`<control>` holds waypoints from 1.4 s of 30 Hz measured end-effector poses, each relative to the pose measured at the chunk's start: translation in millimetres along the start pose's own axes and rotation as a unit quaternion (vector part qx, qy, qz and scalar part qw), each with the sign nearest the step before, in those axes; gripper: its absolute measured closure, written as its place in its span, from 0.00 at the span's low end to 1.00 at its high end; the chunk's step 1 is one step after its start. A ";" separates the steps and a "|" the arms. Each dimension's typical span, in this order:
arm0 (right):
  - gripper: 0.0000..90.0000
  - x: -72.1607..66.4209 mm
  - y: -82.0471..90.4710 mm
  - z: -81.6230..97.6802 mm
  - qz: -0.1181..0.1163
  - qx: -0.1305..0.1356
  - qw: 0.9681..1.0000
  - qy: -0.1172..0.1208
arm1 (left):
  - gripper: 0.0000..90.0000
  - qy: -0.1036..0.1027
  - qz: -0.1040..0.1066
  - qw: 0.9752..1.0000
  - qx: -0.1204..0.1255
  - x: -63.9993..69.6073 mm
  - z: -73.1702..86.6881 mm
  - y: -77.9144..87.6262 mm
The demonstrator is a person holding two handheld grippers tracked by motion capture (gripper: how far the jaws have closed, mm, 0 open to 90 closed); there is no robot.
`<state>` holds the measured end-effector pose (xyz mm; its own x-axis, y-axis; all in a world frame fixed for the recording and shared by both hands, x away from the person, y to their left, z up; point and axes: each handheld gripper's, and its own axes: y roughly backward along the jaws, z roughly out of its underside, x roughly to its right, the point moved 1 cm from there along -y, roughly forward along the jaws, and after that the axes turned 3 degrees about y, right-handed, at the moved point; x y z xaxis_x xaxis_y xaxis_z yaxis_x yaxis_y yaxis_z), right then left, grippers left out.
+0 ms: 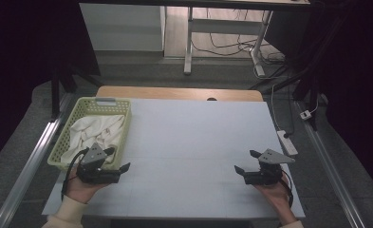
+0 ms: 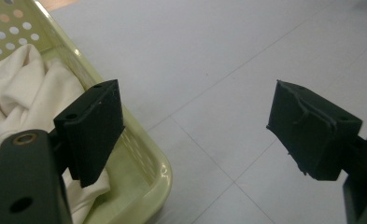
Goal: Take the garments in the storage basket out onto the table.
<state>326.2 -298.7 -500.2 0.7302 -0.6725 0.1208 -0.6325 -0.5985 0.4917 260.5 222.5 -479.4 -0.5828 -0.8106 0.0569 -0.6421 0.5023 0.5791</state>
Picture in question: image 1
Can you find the white cabinet panel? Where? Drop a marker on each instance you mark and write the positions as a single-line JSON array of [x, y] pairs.
[[121, 28]]

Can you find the white power strip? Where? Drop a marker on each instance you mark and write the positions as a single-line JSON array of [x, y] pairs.
[[287, 144]]

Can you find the white cloth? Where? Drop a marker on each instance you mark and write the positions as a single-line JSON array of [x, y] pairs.
[[89, 129]]

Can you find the green plastic basket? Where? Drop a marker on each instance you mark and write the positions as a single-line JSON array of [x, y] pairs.
[[124, 107]]

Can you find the black metal stand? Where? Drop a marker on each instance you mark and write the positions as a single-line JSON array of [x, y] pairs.
[[307, 79], [56, 91]]

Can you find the person's right hand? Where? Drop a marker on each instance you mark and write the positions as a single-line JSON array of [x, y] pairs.
[[276, 194]]

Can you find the wooden table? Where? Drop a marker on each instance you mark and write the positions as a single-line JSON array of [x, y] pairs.
[[174, 93]]

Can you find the person's left hand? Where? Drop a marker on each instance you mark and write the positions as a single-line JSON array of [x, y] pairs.
[[79, 190]]

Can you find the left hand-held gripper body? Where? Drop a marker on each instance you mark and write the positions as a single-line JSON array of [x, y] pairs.
[[95, 172]]

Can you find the white-framed desk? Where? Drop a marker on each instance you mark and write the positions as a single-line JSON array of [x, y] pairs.
[[189, 47]]

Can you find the white board table cover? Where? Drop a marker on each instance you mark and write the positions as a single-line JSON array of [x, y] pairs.
[[190, 142]]

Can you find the aluminium rail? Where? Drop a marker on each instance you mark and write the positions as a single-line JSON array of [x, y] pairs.
[[329, 164], [32, 164]]

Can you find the small white adapter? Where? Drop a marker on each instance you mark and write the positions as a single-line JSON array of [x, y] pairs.
[[305, 115]]

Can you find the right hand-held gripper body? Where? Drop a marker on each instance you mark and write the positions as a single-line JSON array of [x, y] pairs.
[[264, 176]]

